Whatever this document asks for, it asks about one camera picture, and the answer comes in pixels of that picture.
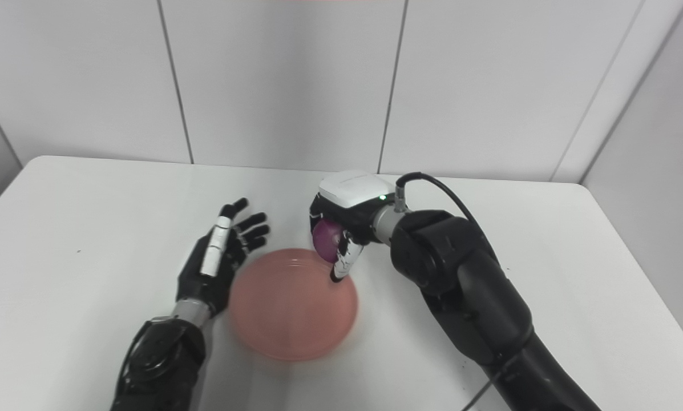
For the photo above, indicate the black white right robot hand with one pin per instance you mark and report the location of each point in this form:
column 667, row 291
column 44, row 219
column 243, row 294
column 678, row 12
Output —
column 355, row 191

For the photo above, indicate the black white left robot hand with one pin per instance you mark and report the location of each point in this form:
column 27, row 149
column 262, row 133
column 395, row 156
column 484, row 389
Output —
column 213, row 257

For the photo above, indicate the purple red onion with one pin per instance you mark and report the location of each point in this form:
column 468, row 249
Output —
column 325, row 240

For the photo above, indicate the pink round plate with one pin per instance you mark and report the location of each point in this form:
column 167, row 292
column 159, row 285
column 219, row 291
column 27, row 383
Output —
column 292, row 308

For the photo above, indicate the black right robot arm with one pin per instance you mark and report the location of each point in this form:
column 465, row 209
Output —
column 461, row 285

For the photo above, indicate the white wall corner post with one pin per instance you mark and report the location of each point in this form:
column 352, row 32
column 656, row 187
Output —
column 618, row 91

